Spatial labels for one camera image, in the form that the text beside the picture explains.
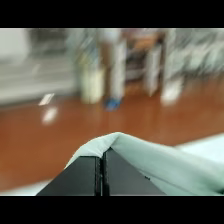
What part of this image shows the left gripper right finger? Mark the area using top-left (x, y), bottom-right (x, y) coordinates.
top-left (101, 148), bottom-right (167, 197)

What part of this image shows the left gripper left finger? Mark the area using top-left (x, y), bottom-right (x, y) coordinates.
top-left (36, 155), bottom-right (102, 197)

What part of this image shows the pale green shirt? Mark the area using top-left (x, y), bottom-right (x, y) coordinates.
top-left (65, 131), bottom-right (224, 197)

